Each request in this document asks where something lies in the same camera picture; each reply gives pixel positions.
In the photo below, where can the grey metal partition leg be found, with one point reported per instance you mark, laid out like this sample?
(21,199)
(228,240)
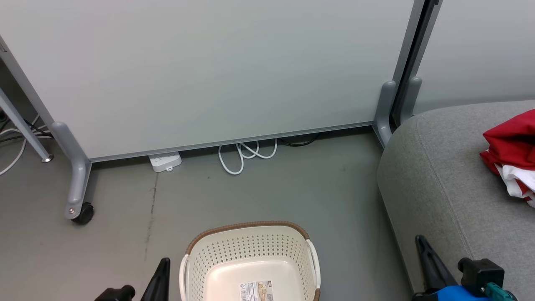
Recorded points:
(21,125)

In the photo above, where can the grey partition foot with caster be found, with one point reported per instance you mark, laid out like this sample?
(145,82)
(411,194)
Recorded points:
(77,175)

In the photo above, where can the cream perforated laundry basket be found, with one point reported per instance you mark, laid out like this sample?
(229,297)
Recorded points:
(250,251)

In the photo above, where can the narrow white partition panel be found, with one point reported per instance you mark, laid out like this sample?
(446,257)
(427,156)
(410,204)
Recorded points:
(480,46)

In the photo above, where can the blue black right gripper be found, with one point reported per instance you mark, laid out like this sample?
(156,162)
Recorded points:
(455,294)

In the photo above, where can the black caster wheel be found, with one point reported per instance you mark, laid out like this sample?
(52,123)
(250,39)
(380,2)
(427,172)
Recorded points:
(83,214)

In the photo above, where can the paper label sticker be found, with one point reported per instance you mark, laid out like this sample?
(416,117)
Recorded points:
(256,291)

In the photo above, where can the short grey partition foot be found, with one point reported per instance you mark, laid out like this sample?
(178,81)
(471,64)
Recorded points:
(384,108)
(411,96)

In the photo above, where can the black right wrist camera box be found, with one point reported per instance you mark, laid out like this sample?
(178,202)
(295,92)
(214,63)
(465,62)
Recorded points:
(480,271)

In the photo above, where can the large white partition panel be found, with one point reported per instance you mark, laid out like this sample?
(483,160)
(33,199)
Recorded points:
(209,71)

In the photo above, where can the white power strip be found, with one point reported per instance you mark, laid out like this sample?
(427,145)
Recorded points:
(165,161)

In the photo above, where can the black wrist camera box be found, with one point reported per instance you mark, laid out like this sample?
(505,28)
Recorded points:
(480,271)
(115,293)

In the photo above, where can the red and white garment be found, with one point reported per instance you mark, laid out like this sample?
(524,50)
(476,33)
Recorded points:
(510,142)

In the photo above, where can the teal right camera connector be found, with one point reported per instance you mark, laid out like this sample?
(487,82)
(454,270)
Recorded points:
(499,292)

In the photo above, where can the grey fabric sofa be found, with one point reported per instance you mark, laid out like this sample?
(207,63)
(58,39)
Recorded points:
(443,179)

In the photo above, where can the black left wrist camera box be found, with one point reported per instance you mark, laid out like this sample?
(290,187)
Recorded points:
(115,293)

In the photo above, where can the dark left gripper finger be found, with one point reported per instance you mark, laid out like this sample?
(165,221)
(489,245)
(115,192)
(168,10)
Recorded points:
(159,280)

